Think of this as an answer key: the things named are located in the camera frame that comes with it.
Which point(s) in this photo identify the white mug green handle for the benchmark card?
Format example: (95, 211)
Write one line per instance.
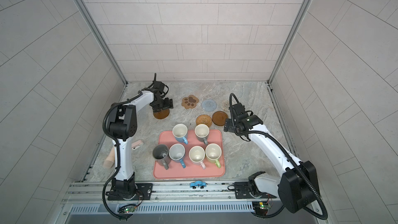
(213, 153)

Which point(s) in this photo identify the blue knitted round coaster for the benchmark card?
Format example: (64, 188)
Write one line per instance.
(209, 105)

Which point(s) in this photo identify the beige wooden cylinder object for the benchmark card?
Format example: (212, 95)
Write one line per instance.
(110, 159)

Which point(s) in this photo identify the small blue toy car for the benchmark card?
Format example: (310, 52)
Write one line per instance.
(198, 184)

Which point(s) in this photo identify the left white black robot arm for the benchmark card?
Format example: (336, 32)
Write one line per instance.
(120, 124)

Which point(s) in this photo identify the right circuit board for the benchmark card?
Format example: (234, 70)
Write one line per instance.
(261, 208)

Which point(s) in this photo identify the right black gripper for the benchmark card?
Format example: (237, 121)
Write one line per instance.
(229, 127)

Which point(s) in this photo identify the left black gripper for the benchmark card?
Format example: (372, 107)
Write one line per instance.
(167, 106)

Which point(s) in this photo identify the aluminium mounting rail frame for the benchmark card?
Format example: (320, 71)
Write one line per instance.
(170, 191)

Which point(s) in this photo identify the left circuit board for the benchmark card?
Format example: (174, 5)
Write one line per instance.
(127, 209)

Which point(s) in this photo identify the grey mug blue handle front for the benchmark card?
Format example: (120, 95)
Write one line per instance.
(177, 154)

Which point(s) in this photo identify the white mug pink handle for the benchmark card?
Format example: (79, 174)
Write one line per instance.
(197, 155)

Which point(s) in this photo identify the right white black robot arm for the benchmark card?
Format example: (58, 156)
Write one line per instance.
(298, 186)

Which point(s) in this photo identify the dark grey mug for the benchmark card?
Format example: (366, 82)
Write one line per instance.
(161, 155)

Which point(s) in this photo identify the pink small object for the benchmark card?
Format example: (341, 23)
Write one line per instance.
(137, 144)

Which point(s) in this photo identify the circuit board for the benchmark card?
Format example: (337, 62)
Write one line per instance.
(127, 209)
(261, 208)

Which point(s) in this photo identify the cork paw print coaster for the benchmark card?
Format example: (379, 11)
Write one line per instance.
(190, 102)

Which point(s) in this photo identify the multicolour knitted round coaster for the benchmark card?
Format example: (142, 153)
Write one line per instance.
(225, 105)

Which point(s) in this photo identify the brown wooden round coaster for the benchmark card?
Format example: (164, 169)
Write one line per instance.
(219, 118)
(162, 114)

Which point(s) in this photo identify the white mug blue handle rear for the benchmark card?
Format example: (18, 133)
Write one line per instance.
(180, 132)

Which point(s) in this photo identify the woven rattan round coaster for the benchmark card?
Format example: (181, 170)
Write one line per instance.
(204, 119)

